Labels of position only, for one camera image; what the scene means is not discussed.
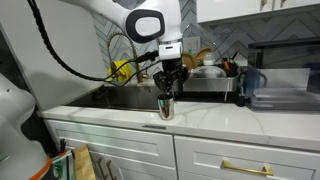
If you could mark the round wooden board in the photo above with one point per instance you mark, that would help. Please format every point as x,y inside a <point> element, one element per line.
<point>188,60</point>

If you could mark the white wall outlet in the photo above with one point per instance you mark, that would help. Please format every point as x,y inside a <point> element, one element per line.
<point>191,45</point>

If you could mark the clear baby bottle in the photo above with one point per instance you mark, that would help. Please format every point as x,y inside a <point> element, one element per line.
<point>209,60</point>

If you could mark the dark steel kitchen sink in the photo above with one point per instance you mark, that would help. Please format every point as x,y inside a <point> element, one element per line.
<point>116,98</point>

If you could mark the silver metal cup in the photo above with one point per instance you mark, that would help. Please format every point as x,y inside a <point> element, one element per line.
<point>165,106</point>

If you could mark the clear glass bowl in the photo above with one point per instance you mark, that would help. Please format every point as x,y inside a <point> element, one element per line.
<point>200,71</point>

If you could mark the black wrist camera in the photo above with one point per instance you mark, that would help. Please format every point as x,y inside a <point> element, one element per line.
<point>146,56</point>

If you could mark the black utensil holder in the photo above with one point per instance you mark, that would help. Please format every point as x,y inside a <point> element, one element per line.
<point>231,69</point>

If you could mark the small black object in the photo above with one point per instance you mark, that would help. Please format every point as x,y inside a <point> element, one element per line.
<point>240,100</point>

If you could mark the grey plastic container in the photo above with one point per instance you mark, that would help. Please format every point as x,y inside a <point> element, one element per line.
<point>283,100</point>

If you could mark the steel dish rack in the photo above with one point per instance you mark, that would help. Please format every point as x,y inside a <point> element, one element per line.
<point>206,84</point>

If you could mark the gold upper cabinet knob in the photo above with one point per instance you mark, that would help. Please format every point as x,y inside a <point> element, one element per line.
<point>263,2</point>

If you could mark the clear green box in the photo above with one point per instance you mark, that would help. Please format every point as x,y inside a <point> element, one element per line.
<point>61,166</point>

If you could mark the tall wooden board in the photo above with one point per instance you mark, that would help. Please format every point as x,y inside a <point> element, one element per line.
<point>203,53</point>

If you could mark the black countertop appliance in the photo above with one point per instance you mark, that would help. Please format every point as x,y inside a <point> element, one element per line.
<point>286,55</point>

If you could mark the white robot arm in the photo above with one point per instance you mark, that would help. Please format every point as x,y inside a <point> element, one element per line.
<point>110,10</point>

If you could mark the gold spring faucet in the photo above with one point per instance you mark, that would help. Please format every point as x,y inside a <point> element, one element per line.
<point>135,63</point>

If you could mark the white upper cabinet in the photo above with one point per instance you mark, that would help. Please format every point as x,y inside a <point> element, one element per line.
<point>250,8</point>

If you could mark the white lower cabinet door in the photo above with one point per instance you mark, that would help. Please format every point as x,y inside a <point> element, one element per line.
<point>140,170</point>

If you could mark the light wooden board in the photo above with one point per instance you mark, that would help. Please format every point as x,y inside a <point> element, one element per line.
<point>83,163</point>

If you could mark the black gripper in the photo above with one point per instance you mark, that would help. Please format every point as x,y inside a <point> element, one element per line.
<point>171,70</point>

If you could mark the blue pitcher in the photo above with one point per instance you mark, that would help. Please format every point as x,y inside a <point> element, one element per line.
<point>253,81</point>

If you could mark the yellow rubber glove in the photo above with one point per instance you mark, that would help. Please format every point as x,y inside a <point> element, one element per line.
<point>125,70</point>
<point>113,71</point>

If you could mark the dark label strip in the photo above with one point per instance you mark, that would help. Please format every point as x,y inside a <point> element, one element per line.
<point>154,127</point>

